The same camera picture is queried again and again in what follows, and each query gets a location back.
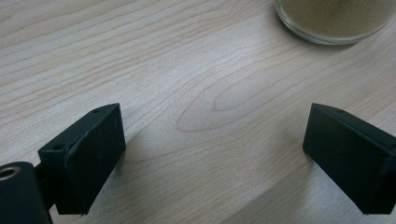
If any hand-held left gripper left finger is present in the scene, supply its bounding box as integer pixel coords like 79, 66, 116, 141
37, 103, 127, 217

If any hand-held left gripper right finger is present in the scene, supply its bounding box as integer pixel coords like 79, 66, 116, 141
302, 103, 396, 216

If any white lid glass spice jar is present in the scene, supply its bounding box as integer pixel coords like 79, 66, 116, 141
274, 0, 396, 46

